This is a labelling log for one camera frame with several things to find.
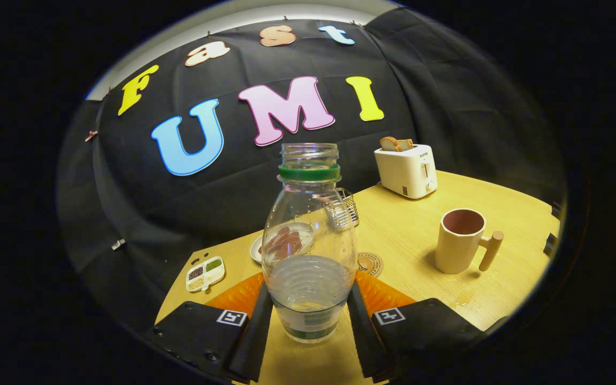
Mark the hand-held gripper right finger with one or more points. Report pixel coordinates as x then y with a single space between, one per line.
364 342

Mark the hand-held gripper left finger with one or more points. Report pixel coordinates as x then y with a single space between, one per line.
254 342

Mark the round brown coaster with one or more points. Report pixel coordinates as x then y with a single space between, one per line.
371 264

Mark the white divided condiment tray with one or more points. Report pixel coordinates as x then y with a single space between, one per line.
205 274

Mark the white round plate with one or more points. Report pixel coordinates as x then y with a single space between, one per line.
256 250

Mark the wooden table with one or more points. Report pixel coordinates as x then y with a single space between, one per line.
409 240

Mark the black backdrop cloth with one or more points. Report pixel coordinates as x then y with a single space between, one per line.
233 203

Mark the silver clip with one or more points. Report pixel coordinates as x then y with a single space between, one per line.
118 245

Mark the white toaster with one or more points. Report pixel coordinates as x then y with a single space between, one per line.
401 171

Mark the bread slice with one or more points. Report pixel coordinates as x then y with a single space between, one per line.
406 144
389 144

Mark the black table clamp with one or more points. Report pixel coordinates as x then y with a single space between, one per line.
556 209
551 245

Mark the red clip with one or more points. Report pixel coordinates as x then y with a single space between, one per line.
91 136

